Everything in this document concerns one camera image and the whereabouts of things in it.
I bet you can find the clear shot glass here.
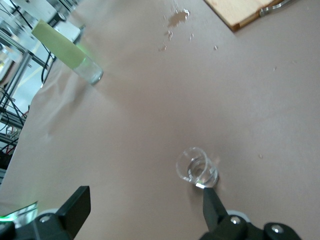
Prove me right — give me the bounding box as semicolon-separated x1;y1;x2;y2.
176;147;220;188

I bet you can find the spilled liquid puddle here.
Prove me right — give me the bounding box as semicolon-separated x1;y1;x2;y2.
157;0;219;52

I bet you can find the aluminium frame post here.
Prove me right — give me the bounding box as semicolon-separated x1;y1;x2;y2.
0;0;58;156

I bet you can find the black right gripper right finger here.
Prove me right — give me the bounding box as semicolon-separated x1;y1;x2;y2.
199;187;301;240

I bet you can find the brown table cover sheet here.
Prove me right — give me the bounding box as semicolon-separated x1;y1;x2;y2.
0;0;320;240

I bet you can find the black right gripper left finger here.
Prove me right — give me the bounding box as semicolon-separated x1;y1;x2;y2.
14;185;91;240

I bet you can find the glass bottle with green sleeve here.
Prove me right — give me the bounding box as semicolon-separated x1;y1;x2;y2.
31;19;104;85

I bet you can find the wooden cutting board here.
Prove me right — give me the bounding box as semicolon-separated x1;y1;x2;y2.
203;0;320;33

